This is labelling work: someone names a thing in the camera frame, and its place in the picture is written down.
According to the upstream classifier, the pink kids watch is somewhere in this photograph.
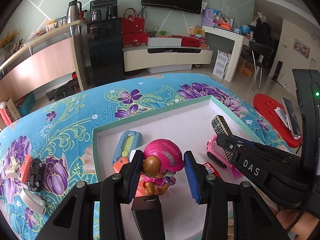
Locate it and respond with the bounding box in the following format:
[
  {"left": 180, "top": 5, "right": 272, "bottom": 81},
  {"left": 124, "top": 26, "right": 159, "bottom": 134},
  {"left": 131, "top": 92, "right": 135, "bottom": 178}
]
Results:
[{"left": 207, "top": 135, "right": 232, "bottom": 168}]

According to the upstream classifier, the black gold patterned lighter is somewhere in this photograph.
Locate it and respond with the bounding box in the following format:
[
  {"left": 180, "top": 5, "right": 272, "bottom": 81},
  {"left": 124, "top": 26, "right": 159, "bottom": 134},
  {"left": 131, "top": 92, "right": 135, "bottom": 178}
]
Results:
[{"left": 212, "top": 115, "right": 233, "bottom": 164}]

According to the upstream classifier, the red eye drop bottle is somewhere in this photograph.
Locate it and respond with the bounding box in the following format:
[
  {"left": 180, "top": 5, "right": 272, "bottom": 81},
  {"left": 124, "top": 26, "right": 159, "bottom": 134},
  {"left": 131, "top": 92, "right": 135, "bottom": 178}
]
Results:
[{"left": 203, "top": 162, "right": 221, "bottom": 178}]

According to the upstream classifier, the purple lighter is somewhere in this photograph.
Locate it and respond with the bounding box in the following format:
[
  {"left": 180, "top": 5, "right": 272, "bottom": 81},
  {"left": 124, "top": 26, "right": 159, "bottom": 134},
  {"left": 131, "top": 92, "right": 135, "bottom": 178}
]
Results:
[{"left": 231, "top": 166, "right": 244, "bottom": 179}]

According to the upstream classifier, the black plug charger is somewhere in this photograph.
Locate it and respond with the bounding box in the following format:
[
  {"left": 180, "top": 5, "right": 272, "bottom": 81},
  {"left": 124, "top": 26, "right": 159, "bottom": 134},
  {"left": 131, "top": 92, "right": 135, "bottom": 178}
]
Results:
[{"left": 131, "top": 195, "right": 165, "bottom": 240}]

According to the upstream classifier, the orange blue carrot knife toy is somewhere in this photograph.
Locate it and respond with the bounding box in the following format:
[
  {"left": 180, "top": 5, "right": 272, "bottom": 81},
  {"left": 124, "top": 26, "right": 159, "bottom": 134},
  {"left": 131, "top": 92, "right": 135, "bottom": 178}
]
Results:
[{"left": 112, "top": 131, "right": 143, "bottom": 173}]

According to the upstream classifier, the pink puppy figurine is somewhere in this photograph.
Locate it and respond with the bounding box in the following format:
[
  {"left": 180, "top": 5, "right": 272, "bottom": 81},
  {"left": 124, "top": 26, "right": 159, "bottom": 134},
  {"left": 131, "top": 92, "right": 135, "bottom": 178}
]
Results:
[{"left": 142, "top": 139, "right": 184, "bottom": 196}]

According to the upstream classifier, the white smart watch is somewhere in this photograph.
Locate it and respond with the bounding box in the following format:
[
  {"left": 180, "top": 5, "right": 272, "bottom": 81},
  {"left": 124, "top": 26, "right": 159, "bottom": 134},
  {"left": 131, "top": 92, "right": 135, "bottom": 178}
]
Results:
[{"left": 20, "top": 188, "right": 46, "bottom": 216}]

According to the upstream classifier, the black toy car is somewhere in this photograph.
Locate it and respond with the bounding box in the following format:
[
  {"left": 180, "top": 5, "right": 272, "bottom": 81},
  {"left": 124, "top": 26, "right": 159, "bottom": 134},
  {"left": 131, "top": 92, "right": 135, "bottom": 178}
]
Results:
[{"left": 27, "top": 158, "right": 43, "bottom": 192}]

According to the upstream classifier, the salmon grey folding knife toy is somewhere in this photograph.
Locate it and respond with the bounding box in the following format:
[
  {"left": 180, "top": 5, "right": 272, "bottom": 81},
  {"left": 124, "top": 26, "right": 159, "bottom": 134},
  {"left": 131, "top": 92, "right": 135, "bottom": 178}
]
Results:
[{"left": 20, "top": 155, "right": 33, "bottom": 184}]

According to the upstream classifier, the white usb charger cube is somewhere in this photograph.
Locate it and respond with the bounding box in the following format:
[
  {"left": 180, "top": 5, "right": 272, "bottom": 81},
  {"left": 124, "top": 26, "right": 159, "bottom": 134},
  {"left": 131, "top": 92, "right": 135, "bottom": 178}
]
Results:
[{"left": 129, "top": 149, "right": 136, "bottom": 162}]

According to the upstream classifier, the person right hand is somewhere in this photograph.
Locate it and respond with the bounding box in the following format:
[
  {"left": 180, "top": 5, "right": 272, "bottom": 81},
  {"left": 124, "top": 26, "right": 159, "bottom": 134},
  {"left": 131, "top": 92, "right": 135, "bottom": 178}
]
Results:
[{"left": 270, "top": 207, "right": 319, "bottom": 239}]

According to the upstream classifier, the red stool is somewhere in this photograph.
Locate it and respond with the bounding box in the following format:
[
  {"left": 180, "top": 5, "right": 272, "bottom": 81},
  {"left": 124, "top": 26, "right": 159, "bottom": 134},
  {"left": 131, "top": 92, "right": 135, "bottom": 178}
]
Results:
[{"left": 253, "top": 94, "right": 302, "bottom": 148}]

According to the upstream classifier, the teal white box lid tray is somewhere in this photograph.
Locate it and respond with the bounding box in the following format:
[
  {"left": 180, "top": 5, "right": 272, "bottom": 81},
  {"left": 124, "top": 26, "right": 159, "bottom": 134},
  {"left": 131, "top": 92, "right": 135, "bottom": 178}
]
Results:
[{"left": 92, "top": 96, "right": 262, "bottom": 239}]

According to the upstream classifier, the smartphone on stool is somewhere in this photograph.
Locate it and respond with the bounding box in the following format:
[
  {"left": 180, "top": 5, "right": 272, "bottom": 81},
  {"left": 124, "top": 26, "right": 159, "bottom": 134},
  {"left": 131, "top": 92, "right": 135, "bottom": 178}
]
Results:
[{"left": 282, "top": 97, "right": 301, "bottom": 140}]

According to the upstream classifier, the floral blue tablecloth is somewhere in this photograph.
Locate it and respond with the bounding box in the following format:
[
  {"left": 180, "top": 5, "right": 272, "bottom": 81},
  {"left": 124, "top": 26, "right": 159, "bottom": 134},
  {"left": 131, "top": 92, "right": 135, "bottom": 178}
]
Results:
[{"left": 1, "top": 73, "right": 292, "bottom": 239}]

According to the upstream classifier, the black chair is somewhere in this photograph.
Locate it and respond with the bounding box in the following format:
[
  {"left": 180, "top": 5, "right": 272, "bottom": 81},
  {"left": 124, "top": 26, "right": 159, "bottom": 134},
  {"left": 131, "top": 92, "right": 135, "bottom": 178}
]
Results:
[{"left": 240, "top": 41, "right": 273, "bottom": 90}]

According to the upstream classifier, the white side desk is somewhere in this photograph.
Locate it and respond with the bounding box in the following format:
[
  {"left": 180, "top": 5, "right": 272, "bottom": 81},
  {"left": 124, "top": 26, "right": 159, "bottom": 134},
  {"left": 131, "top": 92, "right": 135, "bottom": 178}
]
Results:
[{"left": 202, "top": 25, "right": 251, "bottom": 82}]

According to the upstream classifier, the cream tv stand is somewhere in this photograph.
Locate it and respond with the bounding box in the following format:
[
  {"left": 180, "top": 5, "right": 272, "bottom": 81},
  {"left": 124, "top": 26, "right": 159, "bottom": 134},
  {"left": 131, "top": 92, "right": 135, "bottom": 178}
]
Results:
[{"left": 123, "top": 46, "right": 213, "bottom": 74}]

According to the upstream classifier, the white flat box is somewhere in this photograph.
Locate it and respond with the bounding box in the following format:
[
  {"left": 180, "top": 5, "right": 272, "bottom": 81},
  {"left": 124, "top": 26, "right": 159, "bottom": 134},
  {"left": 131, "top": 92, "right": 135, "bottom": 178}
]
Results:
[{"left": 148, "top": 37, "right": 182, "bottom": 47}]

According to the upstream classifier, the red paper gift bag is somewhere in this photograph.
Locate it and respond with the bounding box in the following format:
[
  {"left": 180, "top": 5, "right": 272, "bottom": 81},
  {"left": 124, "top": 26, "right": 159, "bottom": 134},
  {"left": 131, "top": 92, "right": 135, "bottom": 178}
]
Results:
[{"left": 0, "top": 101, "right": 12, "bottom": 126}]

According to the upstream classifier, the red gift box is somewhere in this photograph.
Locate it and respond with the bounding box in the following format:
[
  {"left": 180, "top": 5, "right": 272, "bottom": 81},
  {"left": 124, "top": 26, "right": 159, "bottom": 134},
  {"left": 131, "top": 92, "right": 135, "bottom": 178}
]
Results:
[{"left": 122, "top": 33, "right": 148, "bottom": 48}]

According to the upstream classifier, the wooden curved desk shelf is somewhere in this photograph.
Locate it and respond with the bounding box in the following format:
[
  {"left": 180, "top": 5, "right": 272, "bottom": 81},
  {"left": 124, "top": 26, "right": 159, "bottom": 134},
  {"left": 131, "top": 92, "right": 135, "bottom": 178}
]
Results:
[{"left": 1, "top": 20, "right": 88, "bottom": 101}]

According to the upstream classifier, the red handbag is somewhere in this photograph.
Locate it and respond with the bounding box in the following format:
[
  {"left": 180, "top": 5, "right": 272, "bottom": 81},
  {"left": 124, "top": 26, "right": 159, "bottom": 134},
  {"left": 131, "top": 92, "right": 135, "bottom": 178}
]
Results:
[{"left": 121, "top": 8, "right": 145, "bottom": 35}]

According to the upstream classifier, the black water dispenser cabinet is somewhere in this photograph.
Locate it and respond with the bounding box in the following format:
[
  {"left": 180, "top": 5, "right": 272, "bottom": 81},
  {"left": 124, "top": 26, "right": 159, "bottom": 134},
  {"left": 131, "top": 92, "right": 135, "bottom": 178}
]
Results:
[{"left": 87, "top": 0, "right": 124, "bottom": 86}]

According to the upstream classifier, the yellow flower vase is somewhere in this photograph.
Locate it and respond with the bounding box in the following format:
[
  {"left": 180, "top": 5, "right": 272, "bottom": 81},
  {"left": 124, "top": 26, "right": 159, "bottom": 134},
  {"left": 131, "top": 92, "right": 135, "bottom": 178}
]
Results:
[{"left": 0, "top": 30, "right": 21, "bottom": 57}]

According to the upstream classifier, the steel thermos jug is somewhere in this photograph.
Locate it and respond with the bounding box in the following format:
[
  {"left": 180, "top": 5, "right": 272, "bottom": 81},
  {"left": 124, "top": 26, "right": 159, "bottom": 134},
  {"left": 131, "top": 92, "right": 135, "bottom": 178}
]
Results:
[{"left": 66, "top": 0, "right": 82, "bottom": 36}]

